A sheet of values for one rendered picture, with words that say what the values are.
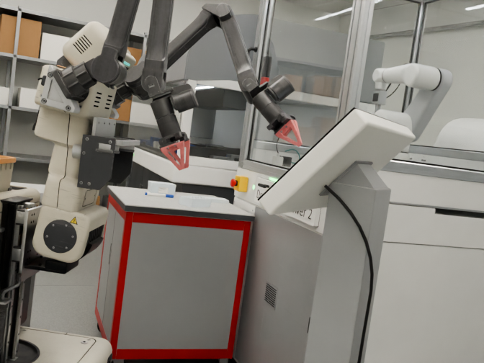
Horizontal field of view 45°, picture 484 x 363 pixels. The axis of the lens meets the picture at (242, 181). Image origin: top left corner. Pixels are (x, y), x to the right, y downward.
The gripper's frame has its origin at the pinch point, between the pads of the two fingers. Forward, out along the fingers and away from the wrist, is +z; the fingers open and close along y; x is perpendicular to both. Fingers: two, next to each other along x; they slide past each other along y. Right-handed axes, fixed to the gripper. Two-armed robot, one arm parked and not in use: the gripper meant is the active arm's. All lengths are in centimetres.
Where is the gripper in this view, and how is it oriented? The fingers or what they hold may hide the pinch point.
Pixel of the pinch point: (299, 143)
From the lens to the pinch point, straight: 174.3
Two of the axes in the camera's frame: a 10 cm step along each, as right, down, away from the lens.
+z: 6.0, 7.5, -3.0
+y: 4.5, 0.0, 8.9
